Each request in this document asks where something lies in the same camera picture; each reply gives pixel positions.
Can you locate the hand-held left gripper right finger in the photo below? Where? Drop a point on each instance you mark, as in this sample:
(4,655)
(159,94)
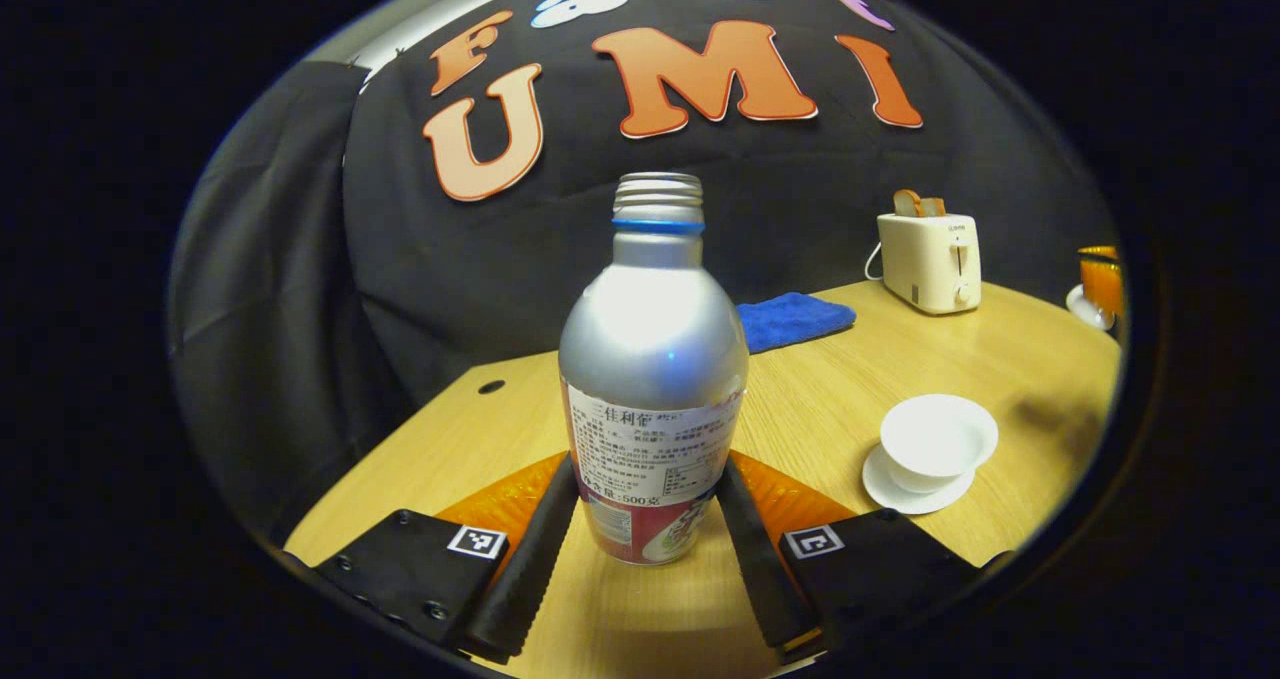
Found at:
(760,579)

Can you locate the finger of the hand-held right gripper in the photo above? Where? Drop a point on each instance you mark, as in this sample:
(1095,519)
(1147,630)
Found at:
(1102,281)

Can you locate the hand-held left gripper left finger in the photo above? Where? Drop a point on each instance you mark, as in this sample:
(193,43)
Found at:
(535,569)

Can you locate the white teacup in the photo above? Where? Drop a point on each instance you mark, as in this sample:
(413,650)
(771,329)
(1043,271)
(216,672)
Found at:
(935,434)

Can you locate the silver water bottle red label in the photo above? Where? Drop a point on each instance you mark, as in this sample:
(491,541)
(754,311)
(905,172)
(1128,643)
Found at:
(650,349)

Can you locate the white saucer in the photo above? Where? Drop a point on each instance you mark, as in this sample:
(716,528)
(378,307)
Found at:
(900,499)

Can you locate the cream toaster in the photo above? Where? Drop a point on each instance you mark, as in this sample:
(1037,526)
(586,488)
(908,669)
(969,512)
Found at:
(930,259)

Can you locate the toast slices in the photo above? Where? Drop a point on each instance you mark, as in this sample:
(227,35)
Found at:
(918,204)

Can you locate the blue towel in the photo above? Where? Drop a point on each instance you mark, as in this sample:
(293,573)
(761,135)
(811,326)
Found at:
(795,319)

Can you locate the black backdrop cloth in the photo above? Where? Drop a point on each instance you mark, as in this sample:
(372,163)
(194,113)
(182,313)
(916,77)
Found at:
(800,199)

